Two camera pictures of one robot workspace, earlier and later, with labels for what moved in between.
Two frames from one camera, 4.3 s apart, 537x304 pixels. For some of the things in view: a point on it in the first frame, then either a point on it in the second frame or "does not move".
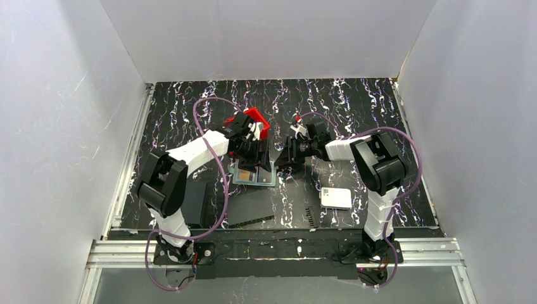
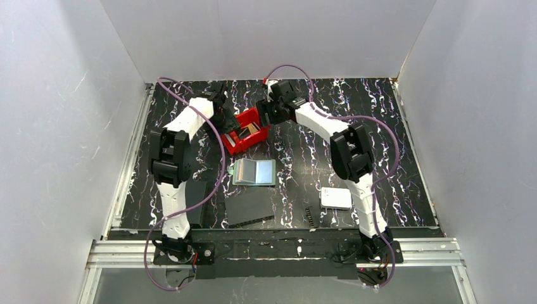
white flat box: (335, 198) does not move
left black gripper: (255, 152) -> (228, 124)
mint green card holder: (242, 176) does not move
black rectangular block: (193, 202) does not move
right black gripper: (291, 150) -> (263, 112)
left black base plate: (204, 253) does not move
